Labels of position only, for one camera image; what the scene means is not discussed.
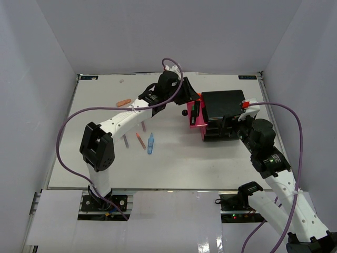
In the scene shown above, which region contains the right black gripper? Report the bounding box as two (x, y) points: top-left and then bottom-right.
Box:
(216, 112), (257, 154)

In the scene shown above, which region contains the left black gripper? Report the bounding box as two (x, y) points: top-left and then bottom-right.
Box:
(165, 77), (201, 106)

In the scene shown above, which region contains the orange cap black marker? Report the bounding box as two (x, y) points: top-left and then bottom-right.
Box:
(194, 97), (202, 118)

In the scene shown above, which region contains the black drawer organizer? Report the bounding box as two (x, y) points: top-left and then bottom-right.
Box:
(202, 90), (245, 142)

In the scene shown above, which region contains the green cap black marker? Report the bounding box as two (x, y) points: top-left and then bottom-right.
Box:
(190, 105), (195, 125)

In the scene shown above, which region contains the pink top drawer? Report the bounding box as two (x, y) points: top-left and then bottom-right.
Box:
(182, 101), (207, 128)

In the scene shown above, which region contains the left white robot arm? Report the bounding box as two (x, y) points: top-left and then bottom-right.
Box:
(80, 66), (200, 210)

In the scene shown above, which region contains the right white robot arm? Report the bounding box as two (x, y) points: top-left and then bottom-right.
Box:
(232, 116), (336, 252)

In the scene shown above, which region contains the blue corner label right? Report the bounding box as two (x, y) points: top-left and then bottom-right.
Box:
(238, 75), (257, 80)

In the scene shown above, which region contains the blue corner label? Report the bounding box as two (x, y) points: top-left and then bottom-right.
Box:
(80, 75), (98, 80)
(238, 75), (257, 80)

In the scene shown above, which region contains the blue correction tape pen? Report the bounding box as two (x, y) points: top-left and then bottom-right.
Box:
(147, 133), (154, 154)

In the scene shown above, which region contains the orange tip highlighter pen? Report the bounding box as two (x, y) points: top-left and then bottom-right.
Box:
(136, 132), (146, 150)

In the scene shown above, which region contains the orange eraser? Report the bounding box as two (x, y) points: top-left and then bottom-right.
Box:
(116, 99), (132, 108)

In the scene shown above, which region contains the blue corner label left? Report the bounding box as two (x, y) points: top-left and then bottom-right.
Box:
(80, 75), (98, 80)

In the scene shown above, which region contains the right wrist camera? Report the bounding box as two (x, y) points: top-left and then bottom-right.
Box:
(238, 98), (260, 122)

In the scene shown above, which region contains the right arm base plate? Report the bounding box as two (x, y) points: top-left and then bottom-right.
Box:
(214, 193), (256, 213)

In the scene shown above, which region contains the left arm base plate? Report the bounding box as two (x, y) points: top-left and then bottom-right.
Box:
(80, 195), (128, 212)

